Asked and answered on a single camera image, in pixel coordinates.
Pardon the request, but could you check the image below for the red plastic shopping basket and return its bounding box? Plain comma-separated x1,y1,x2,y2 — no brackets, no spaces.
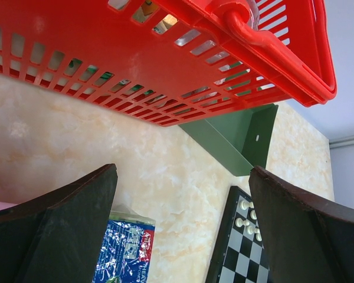
0,1,337,127

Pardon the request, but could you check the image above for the black white chess board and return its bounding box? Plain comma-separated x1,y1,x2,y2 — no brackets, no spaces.
205,186,273,283

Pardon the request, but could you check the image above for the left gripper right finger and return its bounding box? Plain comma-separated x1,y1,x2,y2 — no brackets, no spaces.
249,166,354,282

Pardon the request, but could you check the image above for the dark green open box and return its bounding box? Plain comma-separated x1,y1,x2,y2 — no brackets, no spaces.
180,104,278,177

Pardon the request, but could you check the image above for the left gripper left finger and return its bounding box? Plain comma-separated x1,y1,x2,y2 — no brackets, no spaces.
0,164,118,282

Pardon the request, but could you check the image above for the blue green packaged item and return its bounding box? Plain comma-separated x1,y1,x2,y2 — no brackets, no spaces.
92,204,156,283

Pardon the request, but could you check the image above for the white chess piece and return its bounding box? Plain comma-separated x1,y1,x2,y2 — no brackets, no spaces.
239,200,254,210
235,218,250,228
245,225,260,235

